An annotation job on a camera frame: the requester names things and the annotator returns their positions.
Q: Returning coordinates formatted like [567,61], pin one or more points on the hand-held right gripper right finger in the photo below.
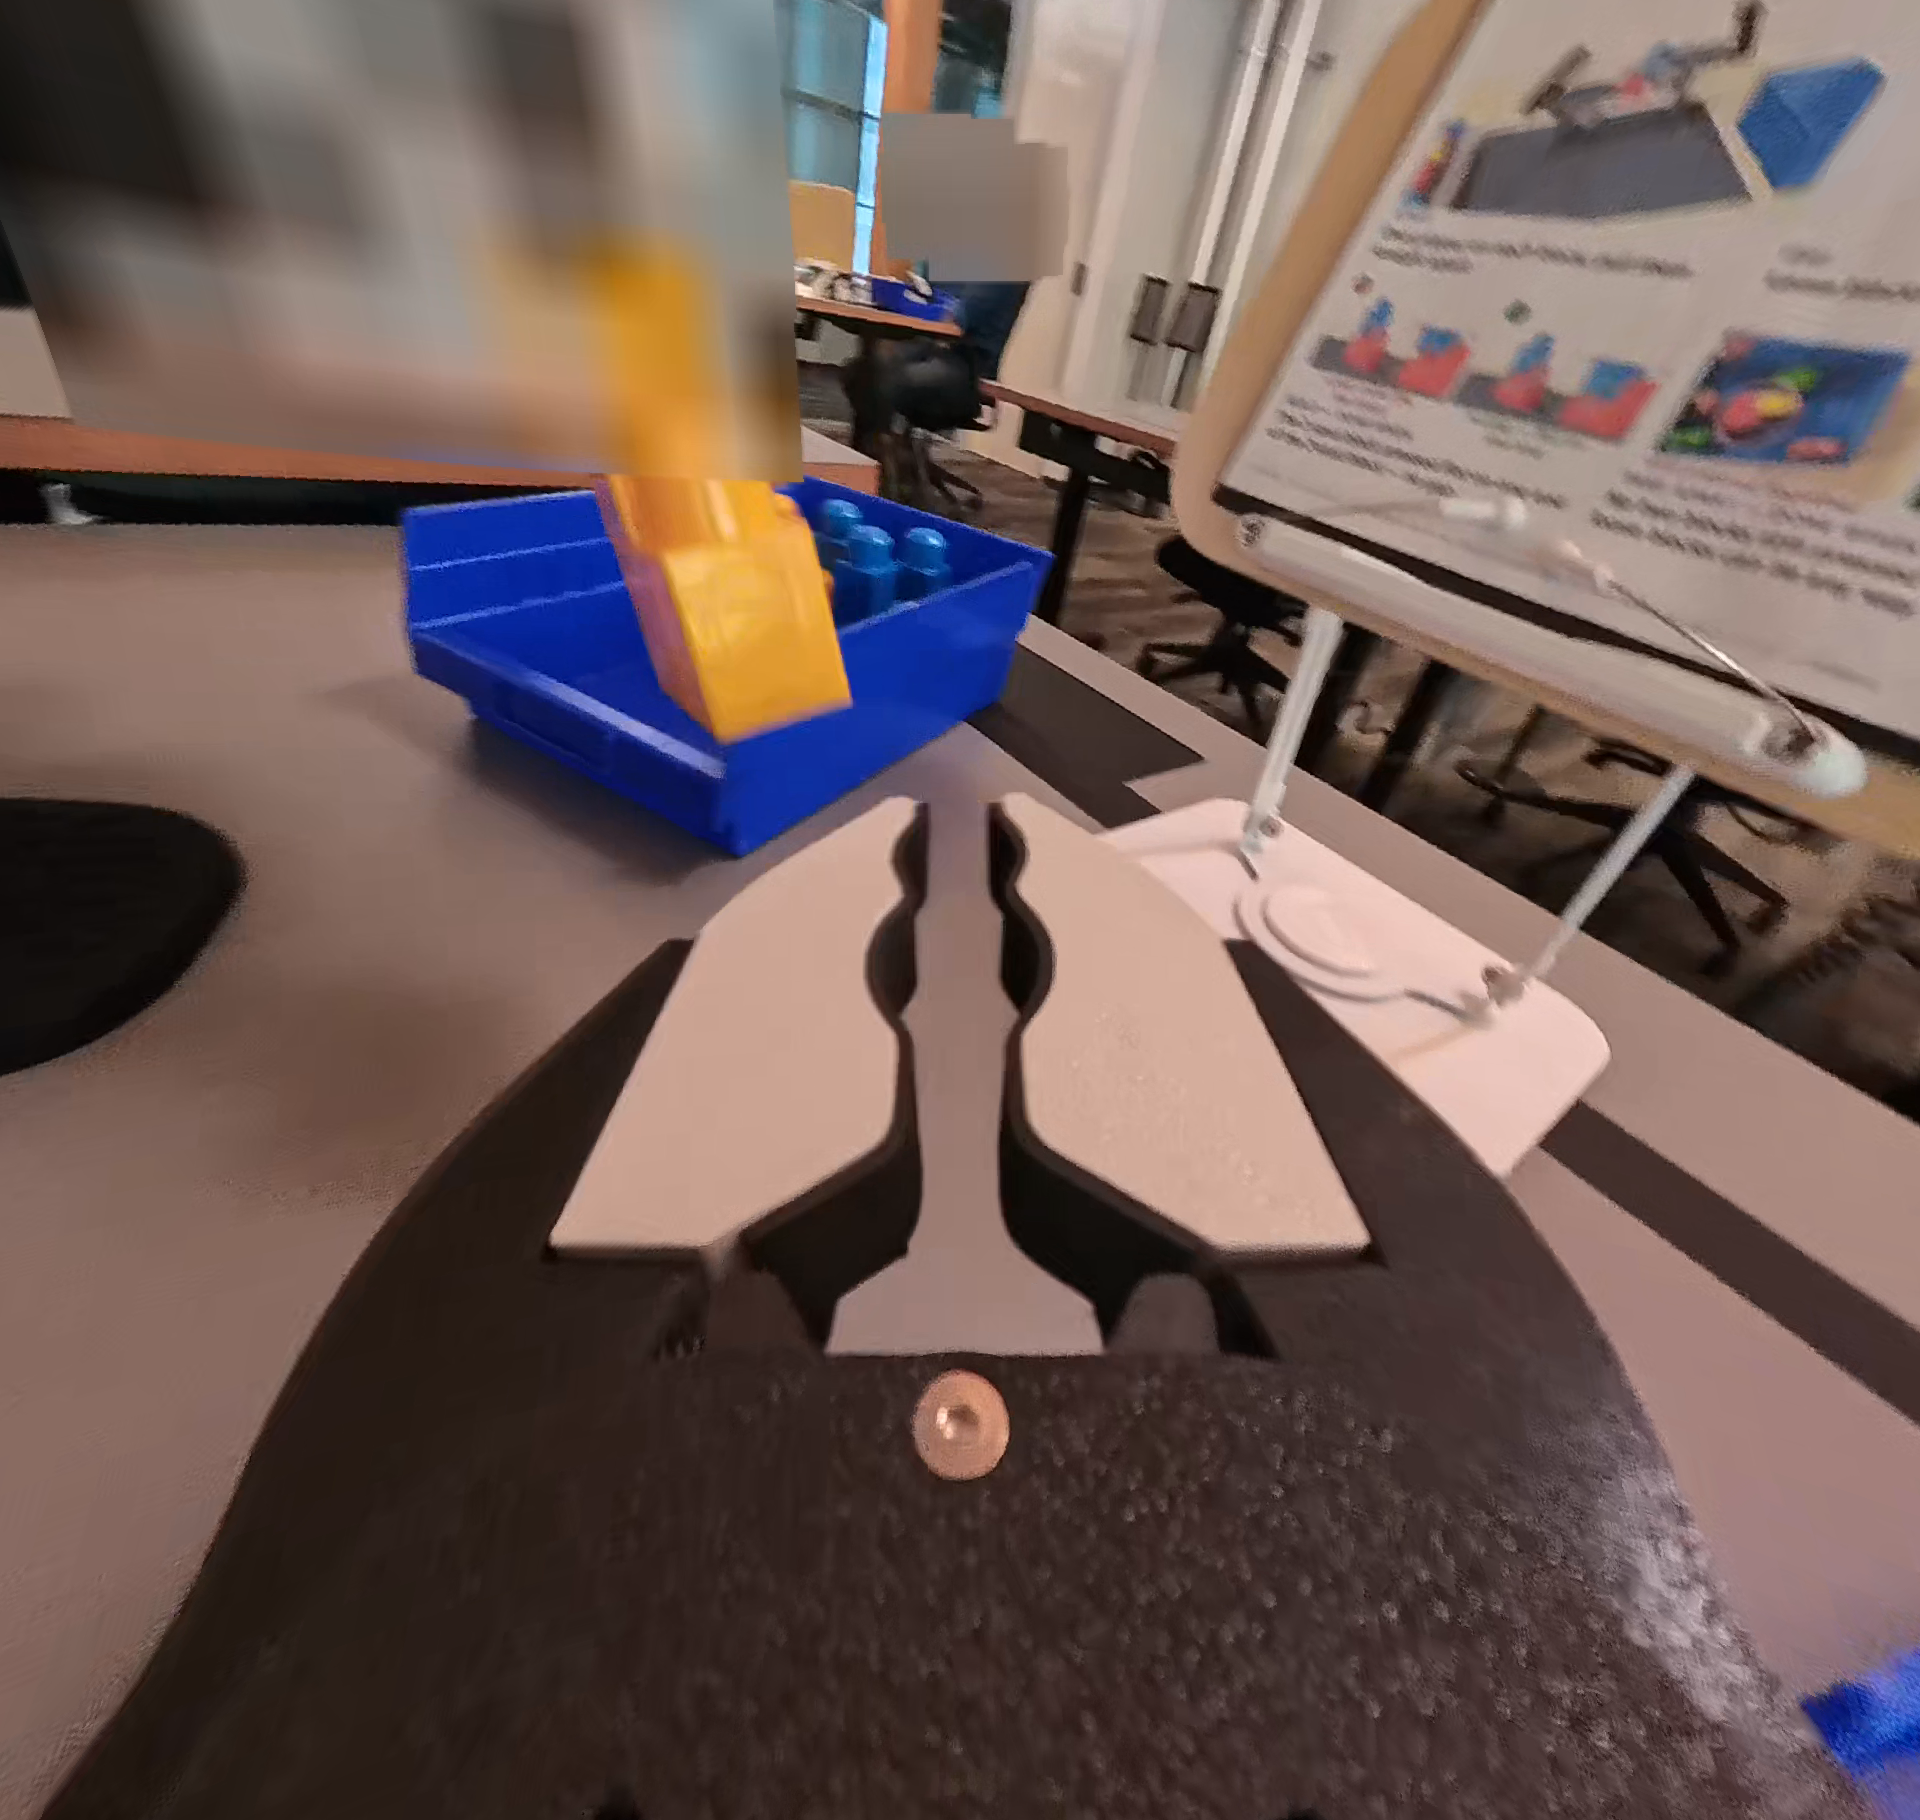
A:
[1169,1085]

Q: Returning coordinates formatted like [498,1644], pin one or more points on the orange mega block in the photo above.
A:
[735,604]

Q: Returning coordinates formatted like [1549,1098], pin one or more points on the sign on floor stand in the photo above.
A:
[1150,308]

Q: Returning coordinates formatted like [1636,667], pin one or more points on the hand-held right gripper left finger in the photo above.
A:
[751,1069]

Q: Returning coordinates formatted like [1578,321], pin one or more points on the blue plastic bin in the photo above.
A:
[1869,1715]
[914,299]
[600,710]

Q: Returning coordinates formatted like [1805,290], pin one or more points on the wooden column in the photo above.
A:
[914,5]

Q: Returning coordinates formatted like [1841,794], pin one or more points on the pile of colourful mega blocks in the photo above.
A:
[879,560]

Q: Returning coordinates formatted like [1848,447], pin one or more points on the black office chair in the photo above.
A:
[931,388]
[1695,860]
[1230,604]

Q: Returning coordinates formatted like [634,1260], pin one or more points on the grey desk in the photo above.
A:
[300,447]

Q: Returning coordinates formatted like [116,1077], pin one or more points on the beige board on stand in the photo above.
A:
[818,222]

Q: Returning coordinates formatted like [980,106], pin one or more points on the black textured pad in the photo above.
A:
[91,935]

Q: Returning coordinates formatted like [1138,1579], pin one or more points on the wooden desk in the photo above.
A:
[871,312]
[1080,409]

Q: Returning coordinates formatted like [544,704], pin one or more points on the instruction sheet on white stand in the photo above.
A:
[1350,199]

